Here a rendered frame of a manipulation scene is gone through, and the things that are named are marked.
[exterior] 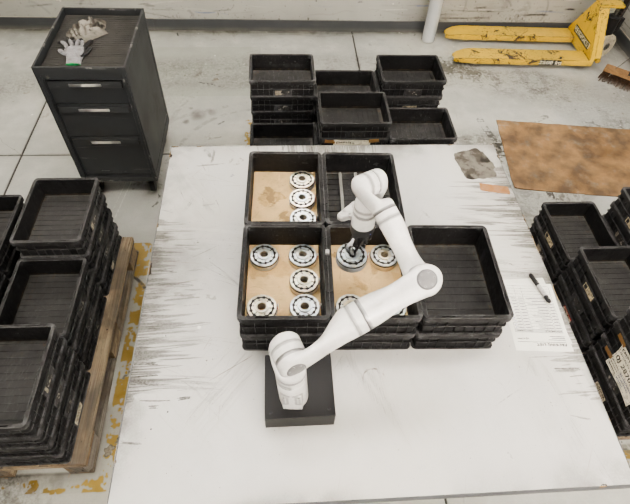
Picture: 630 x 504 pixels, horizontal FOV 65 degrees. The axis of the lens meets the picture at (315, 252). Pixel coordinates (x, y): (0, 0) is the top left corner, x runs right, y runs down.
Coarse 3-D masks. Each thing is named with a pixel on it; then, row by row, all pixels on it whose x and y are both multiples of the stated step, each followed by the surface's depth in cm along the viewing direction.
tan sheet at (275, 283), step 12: (288, 252) 186; (288, 264) 183; (252, 276) 179; (264, 276) 179; (276, 276) 179; (288, 276) 180; (252, 288) 176; (264, 288) 176; (276, 288) 176; (288, 288) 176; (276, 300) 173; (288, 300) 173; (288, 312) 170
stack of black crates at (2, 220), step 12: (0, 204) 248; (12, 204) 249; (0, 216) 250; (12, 216) 237; (0, 228) 245; (12, 228) 237; (0, 240) 241; (0, 252) 225; (12, 252) 237; (0, 264) 227; (12, 264) 235
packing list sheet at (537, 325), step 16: (512, 288) 196; (528, 288) 196; (544, 288) 197; (512, 304) 191; (528, 304) 192; (544, 304) 192; (512, 320) 187; (528, 320) 187; (544, 320) 188; (560, 320) 188; (528, 336) 183; (544, 336) 183; (560, 336) 184
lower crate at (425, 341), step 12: (420, 336) 169; (432, 336) 169; (444, 336) 169; (456, 336) 170; (468, 336) 170; (480, 336) 170; (492, 336) 170; (420, 348) 177; (432, 348) 177; (444, 348) 177; (456, 348) 177; (468, 348) 178; (480, 348) 178
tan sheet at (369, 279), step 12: (336, 252) 187; (336, 264) 184; (396, 264) 185; (336, 276) 180; (348, 276) 181; (360, 276) 181; (372, 276) 181; (384, 276) 181; (396, 276) 182; (336, 288) 177; (348, 288) 177; (360, 288) 178; (372, 288) 178; (336, 300) 174
